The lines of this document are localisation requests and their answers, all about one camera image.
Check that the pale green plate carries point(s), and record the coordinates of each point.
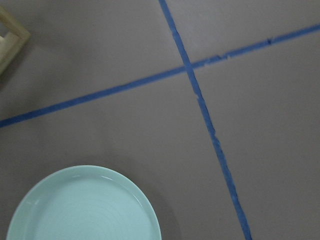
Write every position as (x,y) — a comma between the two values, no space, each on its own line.
(84,202)

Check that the wooden dish rack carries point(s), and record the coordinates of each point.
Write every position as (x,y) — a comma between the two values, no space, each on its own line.
(13,41)

